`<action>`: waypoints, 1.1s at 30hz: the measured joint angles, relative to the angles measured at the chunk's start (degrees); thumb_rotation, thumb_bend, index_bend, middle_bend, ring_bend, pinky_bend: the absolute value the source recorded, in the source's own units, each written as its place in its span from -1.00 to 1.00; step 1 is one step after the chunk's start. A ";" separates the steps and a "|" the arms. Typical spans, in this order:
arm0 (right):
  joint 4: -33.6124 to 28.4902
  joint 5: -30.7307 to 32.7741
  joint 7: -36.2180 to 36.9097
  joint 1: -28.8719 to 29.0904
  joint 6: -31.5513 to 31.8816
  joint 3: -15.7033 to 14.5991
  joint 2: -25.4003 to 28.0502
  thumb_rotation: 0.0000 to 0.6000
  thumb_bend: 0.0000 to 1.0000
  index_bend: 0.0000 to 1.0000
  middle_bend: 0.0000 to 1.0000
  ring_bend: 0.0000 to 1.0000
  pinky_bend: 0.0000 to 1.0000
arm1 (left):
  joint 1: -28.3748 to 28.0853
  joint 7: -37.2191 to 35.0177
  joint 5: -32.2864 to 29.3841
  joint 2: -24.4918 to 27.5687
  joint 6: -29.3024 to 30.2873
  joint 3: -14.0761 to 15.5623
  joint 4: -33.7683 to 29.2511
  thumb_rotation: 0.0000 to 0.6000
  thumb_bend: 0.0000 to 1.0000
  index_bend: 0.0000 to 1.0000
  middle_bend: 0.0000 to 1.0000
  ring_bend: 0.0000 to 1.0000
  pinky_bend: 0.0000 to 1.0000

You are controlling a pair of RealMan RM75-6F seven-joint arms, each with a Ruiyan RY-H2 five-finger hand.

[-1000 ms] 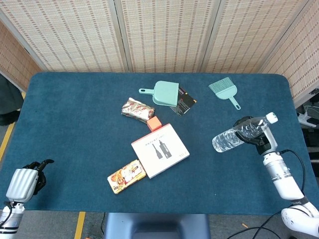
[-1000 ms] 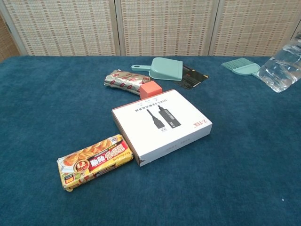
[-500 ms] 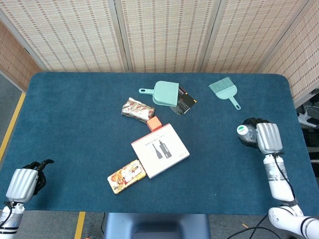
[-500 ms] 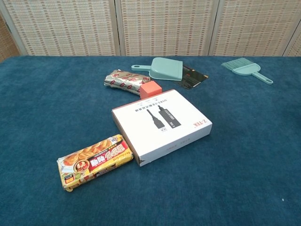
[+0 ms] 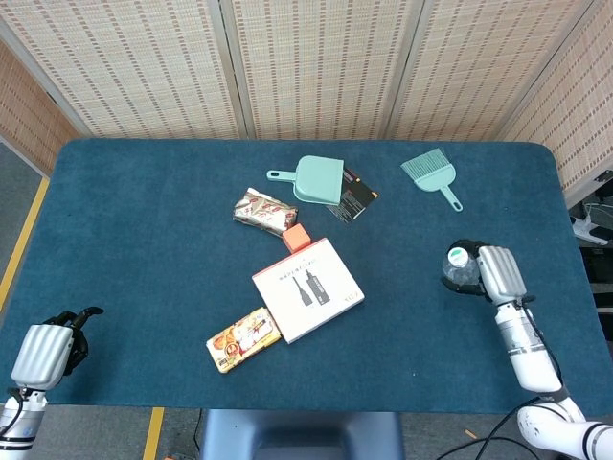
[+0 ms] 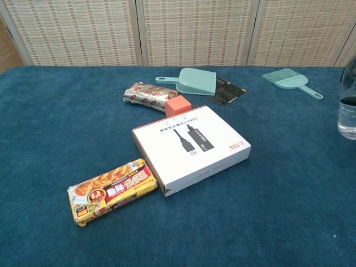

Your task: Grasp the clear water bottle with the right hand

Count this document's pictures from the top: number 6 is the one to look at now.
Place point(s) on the mint green hand brush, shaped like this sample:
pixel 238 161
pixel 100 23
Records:
pixel 289 80

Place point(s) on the yellow biscuit pack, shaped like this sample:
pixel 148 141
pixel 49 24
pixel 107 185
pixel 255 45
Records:
pixel 114 192

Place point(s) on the blue table cloth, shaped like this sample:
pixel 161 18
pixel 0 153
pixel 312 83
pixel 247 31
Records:
pixel 55 125

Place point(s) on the mint green dustpan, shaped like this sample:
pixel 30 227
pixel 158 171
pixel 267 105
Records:
pixel 196 82

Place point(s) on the white flat product box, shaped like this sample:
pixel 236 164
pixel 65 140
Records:
pixel 192 150

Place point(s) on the black printed card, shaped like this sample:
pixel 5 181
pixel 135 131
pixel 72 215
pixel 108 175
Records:
pixel 228 93

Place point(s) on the orange cube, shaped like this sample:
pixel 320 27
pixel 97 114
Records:
pixel 178 107

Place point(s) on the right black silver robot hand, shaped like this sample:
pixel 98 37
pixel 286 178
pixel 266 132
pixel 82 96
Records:
pixel 351 83

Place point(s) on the transparent plastic water bottle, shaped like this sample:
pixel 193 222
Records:
pixel 347 122

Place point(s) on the silver red snack pack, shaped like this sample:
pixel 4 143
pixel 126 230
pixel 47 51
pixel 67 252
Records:
pixel 144 96

